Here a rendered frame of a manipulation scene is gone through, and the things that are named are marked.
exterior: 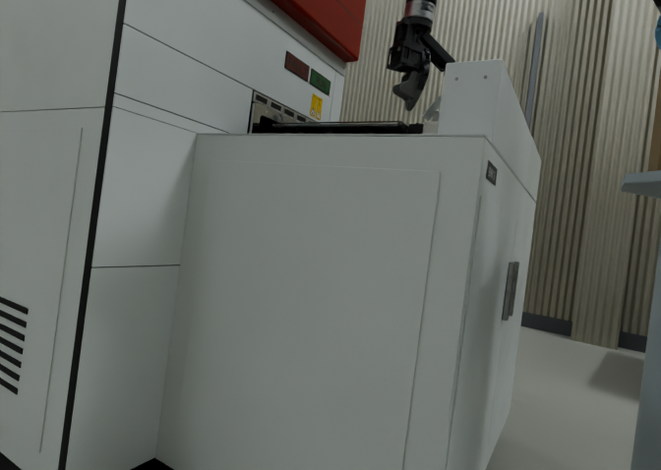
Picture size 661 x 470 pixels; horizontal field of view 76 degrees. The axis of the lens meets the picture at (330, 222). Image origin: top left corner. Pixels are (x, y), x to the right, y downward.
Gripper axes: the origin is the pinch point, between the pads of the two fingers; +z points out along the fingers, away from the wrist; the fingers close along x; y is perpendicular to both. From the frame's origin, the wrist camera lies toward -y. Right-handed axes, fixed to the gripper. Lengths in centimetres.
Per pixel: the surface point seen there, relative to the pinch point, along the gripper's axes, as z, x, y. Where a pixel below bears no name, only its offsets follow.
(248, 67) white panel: -3.7, -16.2, 39.4
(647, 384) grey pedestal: 51, 47, -30
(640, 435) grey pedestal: 61, 47, -30
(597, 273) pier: 51, -122, -253
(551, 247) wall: 37, -160, -246
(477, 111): 8.4, 36.3, 9.0
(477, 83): 3.7, 35.6, 9.4
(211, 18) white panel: -10, -8, 50
